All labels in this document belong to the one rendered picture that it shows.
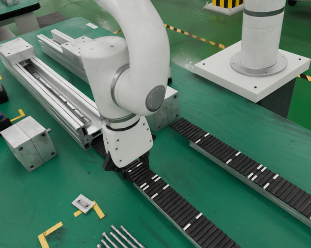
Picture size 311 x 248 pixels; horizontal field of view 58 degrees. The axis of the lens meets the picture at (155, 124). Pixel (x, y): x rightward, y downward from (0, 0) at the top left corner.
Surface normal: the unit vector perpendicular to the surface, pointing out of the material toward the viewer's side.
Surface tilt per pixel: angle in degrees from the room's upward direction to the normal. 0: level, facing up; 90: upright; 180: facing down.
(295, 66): 1
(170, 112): 90
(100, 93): 91
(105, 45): 2
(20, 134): 0
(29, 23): 90
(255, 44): 91
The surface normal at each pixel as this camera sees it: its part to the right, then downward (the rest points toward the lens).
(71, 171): -0.12, -0.77
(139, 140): 0.64, 0.43
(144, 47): 0.34, 0.14
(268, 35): 0.08, 0.63
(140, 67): 0.03, 0.36
